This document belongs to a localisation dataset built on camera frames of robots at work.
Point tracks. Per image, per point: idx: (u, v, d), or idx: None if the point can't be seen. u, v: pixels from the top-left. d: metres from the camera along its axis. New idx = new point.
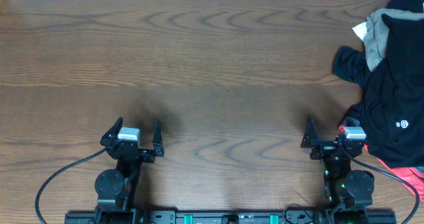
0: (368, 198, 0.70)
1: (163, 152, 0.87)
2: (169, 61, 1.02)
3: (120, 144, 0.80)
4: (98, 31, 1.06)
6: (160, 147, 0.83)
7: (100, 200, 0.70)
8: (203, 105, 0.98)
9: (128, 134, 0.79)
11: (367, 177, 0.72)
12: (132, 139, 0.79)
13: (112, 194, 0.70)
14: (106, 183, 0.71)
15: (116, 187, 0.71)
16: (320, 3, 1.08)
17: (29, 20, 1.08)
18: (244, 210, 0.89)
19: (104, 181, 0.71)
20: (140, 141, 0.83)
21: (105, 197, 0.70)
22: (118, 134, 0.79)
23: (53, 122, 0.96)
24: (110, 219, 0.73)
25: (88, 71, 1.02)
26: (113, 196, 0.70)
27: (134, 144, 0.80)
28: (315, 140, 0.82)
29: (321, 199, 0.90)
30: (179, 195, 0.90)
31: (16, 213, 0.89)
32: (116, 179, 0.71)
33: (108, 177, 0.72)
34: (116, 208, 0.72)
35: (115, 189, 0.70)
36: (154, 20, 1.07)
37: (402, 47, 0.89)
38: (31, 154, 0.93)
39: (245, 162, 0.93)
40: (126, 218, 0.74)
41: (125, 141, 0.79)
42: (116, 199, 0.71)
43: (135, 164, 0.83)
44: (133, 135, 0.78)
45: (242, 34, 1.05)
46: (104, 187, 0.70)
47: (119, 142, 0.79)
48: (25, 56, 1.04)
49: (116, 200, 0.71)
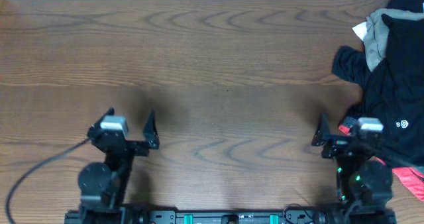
0: (387, 190, 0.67)
1: (156, 141, 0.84)
2: (169, 61, 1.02)
3: (104, 134, 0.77)
4: (98, 31, 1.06)
6: (152, 138, 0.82)
7: (83, 197, 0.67)
8: (203, 105, 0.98)
9: (112, 122, 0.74)
11: (383, 168, 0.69)
12: (117, 127, 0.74)
13: (97, 189, 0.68)
14: (91, 179, 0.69)
15: (101, 183, 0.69)
16: (320, 4, 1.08)
17: (29, 20, 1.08)
18: (244, 210, 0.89)
19: (89, 177, 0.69)
20: (126, 130, 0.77)
21: (89, 194, 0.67)
22: (102, 124, 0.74)
23: (53, 122, 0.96)
24: (96, 219, 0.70)
25: (88, 71, 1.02)
26: (99, 191, 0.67)
27: (119, 134, 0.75)
28: (326, 134, 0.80)
29: (321, 200, 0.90)
30: (179, 195, 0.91)
31: (14, 213, 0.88)
32: (102, 174, 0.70)
33: (93, 171, 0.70)
34: (102, 205, 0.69)
35: (101, 184, 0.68)
36: (154, 20, 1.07)
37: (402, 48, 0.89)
38: (30, 154, 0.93)
39: (245, 162, 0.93)
40: (112, 218, 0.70)
41: (109, 130, 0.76)
42: (102, 195, 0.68)
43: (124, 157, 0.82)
44: (117, 123, 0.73)
45: (242, 33, 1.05)
46: (89, 183, 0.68)
47: (102, 131, 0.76)
48: (25, 56, 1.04)
49: (103, 196, 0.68)
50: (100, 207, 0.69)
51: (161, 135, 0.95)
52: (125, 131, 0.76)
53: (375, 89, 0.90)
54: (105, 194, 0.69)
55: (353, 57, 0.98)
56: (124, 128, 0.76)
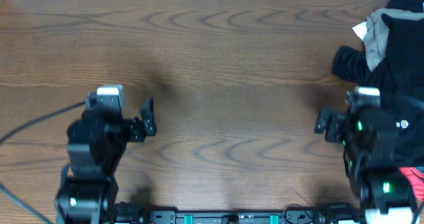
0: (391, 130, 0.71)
1: (152, 120, 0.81)
2: (169, 61, 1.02)
3: (99, 102, 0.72)
4: (97, 31, 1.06)
6: (150, 116, 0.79)
7: (69, 145, 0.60)
8: (203, 105, 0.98)
9: (108, 89, 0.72)
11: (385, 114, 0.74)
12: (113, 94, 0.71)
13: (87, 137, 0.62)
14: (82, 128, 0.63)
15: (93, 131, 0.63)
16: (320, 3, 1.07)
17: (28, 20, 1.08)
18: (244, 210, 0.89)
19: (80, 125, 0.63)
20: (123, 105, 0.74)
21: (77, 142, 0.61)
22: (98, 91, 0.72)
23: (53, 123, 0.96)
24: (77, 187, 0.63)
25: (88, 71, 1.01)
26: (88, 140, 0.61)
27: (112, 103, 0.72)
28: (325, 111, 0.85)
29: (321, 200, 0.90)
30: (179, 196, 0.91)
31: (14, 214, 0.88)
32: (95, 124, 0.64)
33: (85, 122, 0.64)
34: (89, 162, 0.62)
35: (91, 132, 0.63)
36: (154, 20, 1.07)
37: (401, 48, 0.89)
38: (30, 154, 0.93)
39: (245, 162, 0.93)
40: (97, 184, 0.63)
41: (105, 99, 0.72)
42: (91, 148, 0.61)
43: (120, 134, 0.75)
44: (114, 89, 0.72)
45: (242, 33, 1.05)
46: (78, 131, 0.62)
47: (98, 99, 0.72)
48: (24, 55, 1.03)
49: (91, 151, 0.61)
50: (86, 167, 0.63)
51: (161, 135, 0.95)
52: (120, 105, 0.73)
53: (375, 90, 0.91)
54: (93, 150, 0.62)
55: (354, 57, 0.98)
56: (121, 97, 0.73)
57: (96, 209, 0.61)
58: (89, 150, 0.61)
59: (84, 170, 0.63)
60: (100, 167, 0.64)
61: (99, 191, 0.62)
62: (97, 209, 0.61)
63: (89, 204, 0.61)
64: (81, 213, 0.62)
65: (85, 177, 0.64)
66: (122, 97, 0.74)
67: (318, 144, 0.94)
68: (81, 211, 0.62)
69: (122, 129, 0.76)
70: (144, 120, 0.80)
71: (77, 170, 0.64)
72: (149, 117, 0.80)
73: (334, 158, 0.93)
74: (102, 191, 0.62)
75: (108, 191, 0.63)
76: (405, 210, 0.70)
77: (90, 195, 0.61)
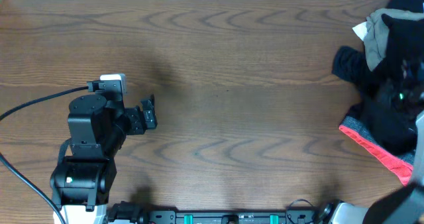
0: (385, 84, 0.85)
1: (153, 111, 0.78)
2: (169, 61, 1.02)
3: (104, 89, 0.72)
4: (98, 31, 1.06)
6: (151, 105, 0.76)
7: (71, 118, 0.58)
8: (203, 105, 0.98)
9: (111, 77, 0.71)
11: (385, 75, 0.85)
12: (115, 81, 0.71)
13: (88, 111, 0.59)
14: (85, 102, 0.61)
15: (95, 107, 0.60)
16: (320, 4, 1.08)
17: (28, 20, 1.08)
18: (244, 210, 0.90)
19: (83, 101, 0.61)
20: (126, 93, 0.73)
21: (77, 116, 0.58)
22: (102, 77, 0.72)
23: (52, 123, 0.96)
24: (74, 166, 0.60)
25: (88, 71, 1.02)
26: (89, 112, 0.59)
27: (114, 89, 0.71)
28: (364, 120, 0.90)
29: (320, 199, 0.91)
30: (179, 196, 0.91)
31: (15, 213, 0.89)
32: (98, 101, 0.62)
33: (88, 98, 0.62)
34: (89, 139, 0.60)
35: (94, 107, 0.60)
36: (154, 20, 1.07)
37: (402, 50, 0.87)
38: (30, 154, 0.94)
39: (245, 162, 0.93)
40: (95, 164, 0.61)
41: (107, 87, 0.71)
42: (92, 122, 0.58)
43: (118, 123, 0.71)
44: (116, 75, 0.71)
45: (242, 33, 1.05)
46: (80, 106, 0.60)
47: (101, 87, 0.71)
48: (24, 56, 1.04)
49: (93, 124, 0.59)
50: (85, 143, 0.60)
51: (161, 135, 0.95)
52: (123, 92, 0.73)
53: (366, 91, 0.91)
54: (94, 124, 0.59)
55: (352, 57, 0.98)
56: (123, 85, 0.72)
57: (93, 188, 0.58)
58: (91, 123, 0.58)
59: (83, 147, 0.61)
60: (101, 144, 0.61)
61: (98, 169, 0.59)
62: (94, 187, 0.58)
63: (85, 182, 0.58)
64: (77, 192, 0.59)
65: (84, 155, 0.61)
66: (124, 85, 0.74)
67: (318, 144, 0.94)
68: (77, 191, 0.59)
69: (123, 117, 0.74)
70: (145, 111, 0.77)
71: (76, 146, 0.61)
72: (150, 108, 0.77)
73: (334, 158, 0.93)
74: (99, 170, 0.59)
75: (106, 171, 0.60)
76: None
77: (87, 173, 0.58)
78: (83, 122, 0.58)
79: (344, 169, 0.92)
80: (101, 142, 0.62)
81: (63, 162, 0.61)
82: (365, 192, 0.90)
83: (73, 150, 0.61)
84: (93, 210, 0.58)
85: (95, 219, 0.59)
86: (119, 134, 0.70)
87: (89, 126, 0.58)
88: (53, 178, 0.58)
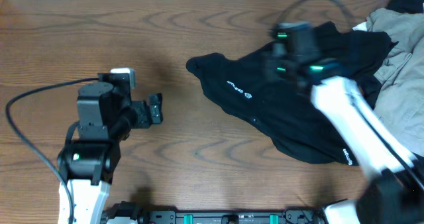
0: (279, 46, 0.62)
1: (159, 107, 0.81)
2: (169, 61, 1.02)
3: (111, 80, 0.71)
4: (98, 31, 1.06)
6: (157, 100, 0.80)
7: (79, 101, 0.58)
8: (202, 105, 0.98)
9: (120, 69, 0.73)
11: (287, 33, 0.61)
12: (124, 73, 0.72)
13: (97, 93, 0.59)
14: (93, 87, 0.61)
15: (102, 91, 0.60)
16: (320, 4, 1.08)
17: (29, 20, 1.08)
18: (244, 210, 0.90)
19: (92, 86, 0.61)
20: (133, 86, 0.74)
21: (87, 99, 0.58)
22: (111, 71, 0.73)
23: (53, 123, 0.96)
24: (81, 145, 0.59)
25: (88, 71, 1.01)
26: (98, 96, 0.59)
27: (123, 82, 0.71)
28: (281, 125, 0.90)
29: (320, 199, 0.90)
30: (179, 195, 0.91)
31: (15, 213, 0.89)
32: (105, 87, 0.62)
33: (97, 83, 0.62)
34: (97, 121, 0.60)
35: (101, 91, 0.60)
36: (154, 20, 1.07)
37: (391, 51, 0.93)
38: (30, 154, 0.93)
39: (245, 163, 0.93)
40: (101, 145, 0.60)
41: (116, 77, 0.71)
42: (101, 105, 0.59)
43: (125, 113, 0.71)
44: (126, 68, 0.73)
45: (242, 33, 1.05)
46: (87, 90, 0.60)
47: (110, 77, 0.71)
48: (25, 55, 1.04)
49: (101, 107, 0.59)
50: (93, 125, 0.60)
51: (161, 135, 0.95)
52: (130, 85, 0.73)
53: (250, 84, 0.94)
54: (102, 107, 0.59)
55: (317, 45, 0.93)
56: (132, 78, 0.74)
57: (98, 166, 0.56)
58: (99, 105, 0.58)
59: (91, 129, 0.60)
60: (106, 126, 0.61)
61: (103, 150, 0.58)
62: (99, 166, 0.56)
63: (91, 159, 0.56)
64: (81, 170, 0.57)
65: (91, 138, 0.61)
66: (132, 81, 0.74)
67: None
68: (83, 168, 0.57)
69: (130, 108, 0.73)
70: (151, 105, 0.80)
71: (83, 128, 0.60)
72: (157, 103, 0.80)
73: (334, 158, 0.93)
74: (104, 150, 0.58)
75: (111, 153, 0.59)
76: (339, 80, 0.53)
77: (94, 152, 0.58)
78: (91, 105, 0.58)
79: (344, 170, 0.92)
80: (108, 124, 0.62)
81: (69, 143, 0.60)
82: None
83: (80, 132, 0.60)
84: (97, 185, 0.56)
85: (99, 196, 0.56)
86: (124, 123, 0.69)
87: (97, 109, 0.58)
88: (58, 158, 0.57)
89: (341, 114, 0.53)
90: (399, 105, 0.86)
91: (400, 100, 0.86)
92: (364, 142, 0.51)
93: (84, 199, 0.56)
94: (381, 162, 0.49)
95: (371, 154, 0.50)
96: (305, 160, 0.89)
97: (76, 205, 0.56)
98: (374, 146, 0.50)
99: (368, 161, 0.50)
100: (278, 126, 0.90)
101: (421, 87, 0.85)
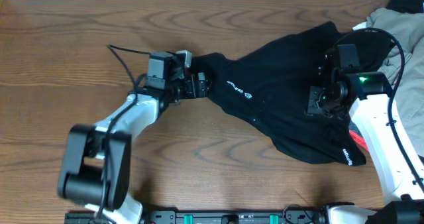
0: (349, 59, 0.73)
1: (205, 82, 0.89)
2: None
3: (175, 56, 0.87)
4: (97, 31, 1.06)
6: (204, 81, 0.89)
7: (151, 57, 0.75)
8: (202, 105, 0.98)
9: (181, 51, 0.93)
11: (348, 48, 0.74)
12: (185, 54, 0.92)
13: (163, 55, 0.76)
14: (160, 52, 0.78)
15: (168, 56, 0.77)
16: (320, 4, 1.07)
17: (29, 20, 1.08)
18: (244, 210, 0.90)
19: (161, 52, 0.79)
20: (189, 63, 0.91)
21: (156, 57, 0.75)
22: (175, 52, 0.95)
23: (53, 123, 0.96)
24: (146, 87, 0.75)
25: (88, 71, 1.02)
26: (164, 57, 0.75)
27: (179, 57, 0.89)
28: (280, 126, 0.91)
29: (320, 199, 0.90)
30: (179, 195, 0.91)
31: (15, 213, 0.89)
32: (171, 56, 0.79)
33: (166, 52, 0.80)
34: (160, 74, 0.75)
35: (167, 55, 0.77)
36: (154, 19, 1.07)
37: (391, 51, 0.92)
38: (30, 154, 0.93)
39: (245, 162, 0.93)
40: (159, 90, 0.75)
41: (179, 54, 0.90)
42: (165, 64, 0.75)
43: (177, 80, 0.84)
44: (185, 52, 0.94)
45: (242, 33, 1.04)
46: (158, 53, 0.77)
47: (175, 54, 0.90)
48: (24, 55, 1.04)
49: (165, 66, 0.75)
50: (156, 78, 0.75)
51: (161, 135, 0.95)
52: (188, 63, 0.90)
53: (250, 84, 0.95)
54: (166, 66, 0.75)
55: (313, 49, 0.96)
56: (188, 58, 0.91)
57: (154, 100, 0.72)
58: (163, 64, 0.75)
59: (154, 80, 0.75)
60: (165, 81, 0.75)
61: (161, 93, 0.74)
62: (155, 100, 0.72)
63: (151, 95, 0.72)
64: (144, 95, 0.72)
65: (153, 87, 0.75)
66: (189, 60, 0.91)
67: None
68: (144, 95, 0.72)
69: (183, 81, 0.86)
70: (199, 79, 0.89)
71: (150, 78, 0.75)
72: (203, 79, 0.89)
73: None
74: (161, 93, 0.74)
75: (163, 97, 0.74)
76: (383, 95, 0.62)
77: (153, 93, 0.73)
78: (158, 63, 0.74)
79: (343, 170, 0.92)
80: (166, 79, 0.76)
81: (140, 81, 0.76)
82: (366, 192, 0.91)
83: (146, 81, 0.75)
84: (151, 99, 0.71)
85: (152, 105, 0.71)
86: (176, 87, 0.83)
87: (161, 66, 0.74)
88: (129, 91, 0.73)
89: (375, 131, 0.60)
90: (399, 105, 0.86)
91: (401, 100, 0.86)
92: (391, 164, 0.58)
93: (144, 101, 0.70)
94: (406, 187, 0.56)
95: (397, 178, 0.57)
96: (305, 160, 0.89)
97: (138, 102, 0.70)
98: (400, 169, 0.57)
99: (391, 177, 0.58)
100: (278, 126, 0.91)
101: (421, 87, 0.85)
